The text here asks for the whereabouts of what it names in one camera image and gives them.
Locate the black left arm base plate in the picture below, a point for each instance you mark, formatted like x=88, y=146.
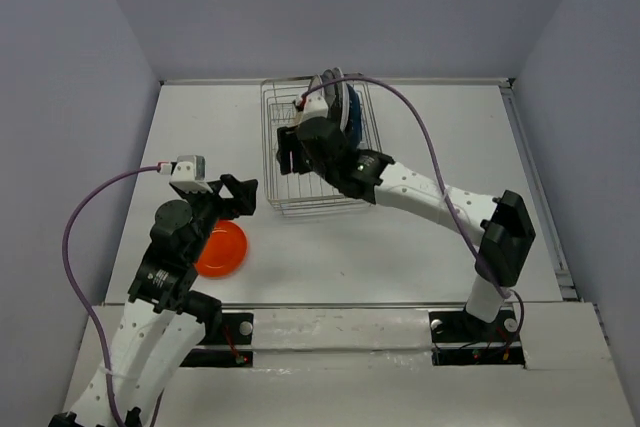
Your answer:
x=230, y=346

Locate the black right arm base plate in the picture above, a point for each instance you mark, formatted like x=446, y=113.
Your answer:
x=461, y=340

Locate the teal plate with white blossoms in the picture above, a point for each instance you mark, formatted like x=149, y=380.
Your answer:
x=333, y=96

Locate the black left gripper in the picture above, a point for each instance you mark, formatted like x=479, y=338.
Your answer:
x=244, y=200

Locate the white plate with orange sunburst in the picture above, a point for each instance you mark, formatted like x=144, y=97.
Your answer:
x=316, y=87

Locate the dark blue leaf-shaped plate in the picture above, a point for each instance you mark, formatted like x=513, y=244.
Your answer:
x=353, y=129

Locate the silver wire dish rack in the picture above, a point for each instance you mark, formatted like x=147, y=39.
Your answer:
x=308, y=193

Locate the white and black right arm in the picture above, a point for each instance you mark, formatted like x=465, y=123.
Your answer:
x=498, y=229

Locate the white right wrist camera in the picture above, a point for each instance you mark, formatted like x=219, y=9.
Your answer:
x=311, y=106

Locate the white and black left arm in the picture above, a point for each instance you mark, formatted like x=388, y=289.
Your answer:
x=163, y=318

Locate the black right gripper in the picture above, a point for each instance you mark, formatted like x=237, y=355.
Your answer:
x=290, y=138

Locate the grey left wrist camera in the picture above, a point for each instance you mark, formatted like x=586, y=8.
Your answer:
x=187, y=174

